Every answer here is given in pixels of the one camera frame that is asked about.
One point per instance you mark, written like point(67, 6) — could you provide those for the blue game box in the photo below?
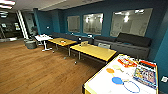
point(145, 77)

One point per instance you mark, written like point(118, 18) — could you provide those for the white round table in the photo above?
point(43, 38)

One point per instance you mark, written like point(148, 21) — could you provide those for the dark waste bin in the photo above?
point(30, 44)

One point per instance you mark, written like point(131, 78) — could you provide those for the white wall socket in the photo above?
point(164, 79)

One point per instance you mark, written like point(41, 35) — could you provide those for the wooden table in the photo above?
point(96, 51)
point(63, 44)

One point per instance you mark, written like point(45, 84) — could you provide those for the yellow game table white top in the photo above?
point(100, 83)

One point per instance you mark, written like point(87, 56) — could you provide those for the small red orange toy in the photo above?
point(62, 41)

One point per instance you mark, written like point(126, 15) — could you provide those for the dark glass wall window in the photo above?
point(73, 24)
point(131, 21)
point(93, 23)

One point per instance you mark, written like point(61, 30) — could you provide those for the ceiling light panel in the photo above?
point(4, 6)
point(6, 2)

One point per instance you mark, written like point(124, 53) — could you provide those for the dark sofa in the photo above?
point(133, 45)

